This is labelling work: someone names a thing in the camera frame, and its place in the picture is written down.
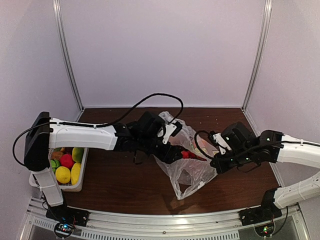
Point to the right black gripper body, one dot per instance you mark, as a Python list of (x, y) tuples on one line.
[(240, 156)]

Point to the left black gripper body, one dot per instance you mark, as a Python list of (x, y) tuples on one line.
[(147, 144)]

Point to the clear plastic bag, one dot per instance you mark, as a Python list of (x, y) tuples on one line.
[(187, 176)]

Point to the yellow green fruit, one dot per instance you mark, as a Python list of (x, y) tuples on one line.
[(77, 154)]

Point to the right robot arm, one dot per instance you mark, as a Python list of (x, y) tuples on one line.
[(277, 147)]

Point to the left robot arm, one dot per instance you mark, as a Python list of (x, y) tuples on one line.
[(48, 133)]

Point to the yellow fruit front right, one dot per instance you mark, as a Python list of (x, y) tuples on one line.
[(75, 173)]

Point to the red round fruit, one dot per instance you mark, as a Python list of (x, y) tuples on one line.
[(67, 161)]

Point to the yellow fruit with leaf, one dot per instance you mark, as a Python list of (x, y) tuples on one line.
[(62, 149)]

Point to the yellow fruit front centre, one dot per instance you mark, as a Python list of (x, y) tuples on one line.
[(63, 175)]

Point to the brown fruit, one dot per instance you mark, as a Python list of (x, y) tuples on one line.
[(56, 155)]

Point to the green round fruit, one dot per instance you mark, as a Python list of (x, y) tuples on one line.
[(55, 164)]

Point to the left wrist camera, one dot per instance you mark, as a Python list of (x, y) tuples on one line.
[(170, 130)]

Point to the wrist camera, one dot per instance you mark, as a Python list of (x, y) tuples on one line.
[(217, 140), (170, 130)]

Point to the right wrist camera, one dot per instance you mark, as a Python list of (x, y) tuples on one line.
[(217, 140)]

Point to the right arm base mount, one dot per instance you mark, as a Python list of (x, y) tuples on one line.
[(267, 210)]

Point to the aluminium front rail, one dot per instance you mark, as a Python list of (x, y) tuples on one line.
[(224, 225)]

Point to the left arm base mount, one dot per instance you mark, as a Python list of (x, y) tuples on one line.
[(68, 215)]

